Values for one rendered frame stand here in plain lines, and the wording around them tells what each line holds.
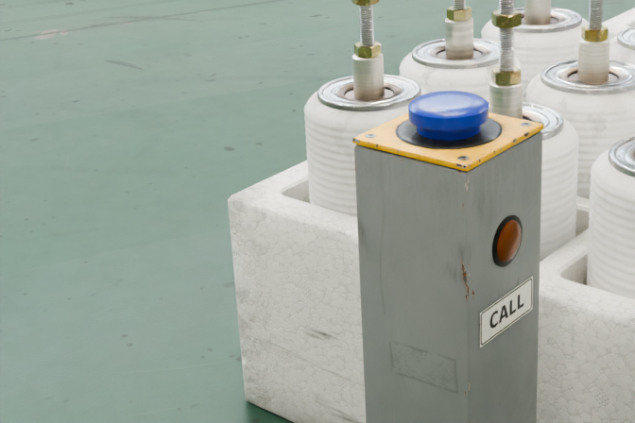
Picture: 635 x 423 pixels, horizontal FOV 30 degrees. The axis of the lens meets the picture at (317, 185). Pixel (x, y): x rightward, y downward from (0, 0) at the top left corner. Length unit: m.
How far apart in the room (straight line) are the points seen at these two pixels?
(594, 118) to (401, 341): 0.29
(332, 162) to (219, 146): 0.67
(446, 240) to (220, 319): 0.53
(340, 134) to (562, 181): 0.16
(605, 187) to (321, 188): 0.23
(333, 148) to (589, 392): 0.25
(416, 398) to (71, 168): 0.91
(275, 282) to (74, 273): 0.37
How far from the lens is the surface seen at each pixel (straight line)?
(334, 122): 0.83
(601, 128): 0.86
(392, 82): 0.88
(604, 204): 0.73
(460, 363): 0.61
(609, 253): 0.73
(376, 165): 0.59
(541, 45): 1.01
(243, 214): 0.88
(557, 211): 0.79
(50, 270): 1.23
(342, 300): 0.84
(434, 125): 0.58
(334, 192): 0.85
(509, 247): 0.60
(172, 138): 1.55
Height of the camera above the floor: 0.52
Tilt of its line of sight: 22 degrees down
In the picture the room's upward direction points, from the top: 3 degrees counter-clockwise
